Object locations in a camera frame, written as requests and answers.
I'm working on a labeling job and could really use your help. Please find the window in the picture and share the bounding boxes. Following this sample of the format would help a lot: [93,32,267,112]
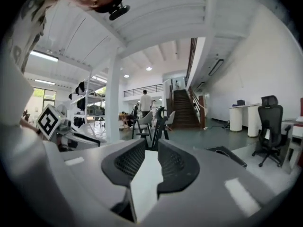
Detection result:
[30,87,57,113]

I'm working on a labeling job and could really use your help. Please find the white metal shelf rack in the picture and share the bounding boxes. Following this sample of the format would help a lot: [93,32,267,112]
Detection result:
[70,76,107,127]

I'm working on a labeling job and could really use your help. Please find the black high-back office chair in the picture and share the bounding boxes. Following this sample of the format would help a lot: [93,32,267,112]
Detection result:
[251,95,292,168]

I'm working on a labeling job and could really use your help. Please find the person's white printed shirt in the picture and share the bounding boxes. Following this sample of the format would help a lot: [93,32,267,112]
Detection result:
[7,0,48,73]

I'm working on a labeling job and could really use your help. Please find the white counter top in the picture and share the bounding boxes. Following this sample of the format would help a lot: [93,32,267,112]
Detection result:
[228,103,261,108]

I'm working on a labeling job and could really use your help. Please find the wooden staircase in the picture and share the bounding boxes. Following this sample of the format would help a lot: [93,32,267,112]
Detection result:
[165,86,208,130]

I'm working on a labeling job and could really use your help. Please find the white cylinder pedestal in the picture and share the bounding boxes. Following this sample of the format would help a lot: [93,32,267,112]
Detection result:
[247,105,260,138]
[229,106,243,132]

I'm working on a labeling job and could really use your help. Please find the ceiling tube light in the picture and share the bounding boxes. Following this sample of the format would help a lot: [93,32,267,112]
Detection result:
[34,79,56,86]
[29,50,59,63]

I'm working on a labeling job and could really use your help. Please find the grey chair with black legs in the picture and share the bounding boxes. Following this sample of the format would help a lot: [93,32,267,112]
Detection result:
[131,111,154,140]

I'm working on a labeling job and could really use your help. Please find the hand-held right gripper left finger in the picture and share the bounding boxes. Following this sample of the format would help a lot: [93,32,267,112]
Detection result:
[26,138,147,227]

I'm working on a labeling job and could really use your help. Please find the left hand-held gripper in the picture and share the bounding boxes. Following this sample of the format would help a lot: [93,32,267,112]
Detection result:
[36,104,107,151]

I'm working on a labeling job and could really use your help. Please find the black balcony railing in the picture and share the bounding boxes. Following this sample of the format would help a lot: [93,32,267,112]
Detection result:
[123,83,164,98]

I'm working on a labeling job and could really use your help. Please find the person's left forearm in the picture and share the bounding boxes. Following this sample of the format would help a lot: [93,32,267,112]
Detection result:
[20,118,41,134]

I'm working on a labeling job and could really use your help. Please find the black head-mounted camera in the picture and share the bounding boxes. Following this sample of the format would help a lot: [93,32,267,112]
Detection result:
[108,4,131,21]

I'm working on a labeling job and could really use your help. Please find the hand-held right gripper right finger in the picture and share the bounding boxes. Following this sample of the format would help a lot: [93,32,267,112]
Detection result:
[137,139,292,227]

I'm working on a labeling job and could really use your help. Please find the white table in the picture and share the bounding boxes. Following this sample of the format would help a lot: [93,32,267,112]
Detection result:
[129,147,248,223]

